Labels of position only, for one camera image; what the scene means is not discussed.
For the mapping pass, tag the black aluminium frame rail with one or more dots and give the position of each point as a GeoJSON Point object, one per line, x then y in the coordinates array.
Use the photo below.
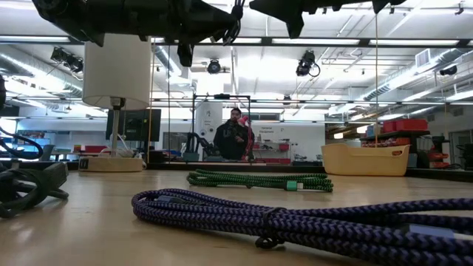
{"type": "Point", "coordinates": [258, 167]}

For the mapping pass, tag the white lamp with wooden base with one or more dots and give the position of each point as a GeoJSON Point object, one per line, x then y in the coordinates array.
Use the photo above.
{"type": "Point", "coordinates": [118, 74]}

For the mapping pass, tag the black monitor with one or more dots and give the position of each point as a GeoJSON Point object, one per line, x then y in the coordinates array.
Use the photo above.
{"type": "Point", "coordinates": [140, 125]}

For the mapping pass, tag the black background robot arm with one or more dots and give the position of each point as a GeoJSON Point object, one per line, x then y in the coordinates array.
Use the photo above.
{"type": "Point", "coordinates": [192, 142]}

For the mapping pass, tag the black overhead light bar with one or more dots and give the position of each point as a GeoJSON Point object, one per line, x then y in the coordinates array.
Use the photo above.
{"type": "Point", "coordinates": [332, 41]}

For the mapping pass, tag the person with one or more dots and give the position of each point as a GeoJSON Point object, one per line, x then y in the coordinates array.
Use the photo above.
{"type": "Point", "coordinates": [229, 142]}

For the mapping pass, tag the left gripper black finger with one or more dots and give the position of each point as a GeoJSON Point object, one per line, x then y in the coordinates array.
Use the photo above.
{"type": "Point", "coordinates": [208, 31]}
{"type": "Point", "coordinates": [210, 14]}

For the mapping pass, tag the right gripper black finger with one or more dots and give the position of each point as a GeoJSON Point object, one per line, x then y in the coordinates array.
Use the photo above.
{"type": "Point", "coordinates": [281, 9]}

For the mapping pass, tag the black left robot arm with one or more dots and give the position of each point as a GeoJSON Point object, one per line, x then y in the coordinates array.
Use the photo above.
{"type": "Point", "coordinates": [81, 18]}

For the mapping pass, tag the black ceiling spotlight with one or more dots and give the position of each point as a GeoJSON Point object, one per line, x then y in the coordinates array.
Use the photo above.
{"type": "Point", "coordinates": [213, 67]}
{"type": "Point", "coordinates": [448, 70]}
{"type": "Point", "coordinates": [68, 60]}

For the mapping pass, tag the red storage bins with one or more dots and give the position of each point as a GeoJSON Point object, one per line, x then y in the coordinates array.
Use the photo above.
{"type": "Point", "coordinates": [406, 125]}

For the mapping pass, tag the black ceiling camera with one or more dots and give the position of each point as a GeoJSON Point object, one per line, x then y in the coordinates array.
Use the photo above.
{"type": "Point", "coordinates": [306, 63]}

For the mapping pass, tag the yellow plastic bin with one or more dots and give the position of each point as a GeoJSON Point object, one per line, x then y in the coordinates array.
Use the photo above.
{"type": "Point", "coordinates": [366, 160]}

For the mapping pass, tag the black background rig frame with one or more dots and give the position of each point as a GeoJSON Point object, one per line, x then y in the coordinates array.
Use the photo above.
{"type": "Point", "coordinates": [221, 96]}

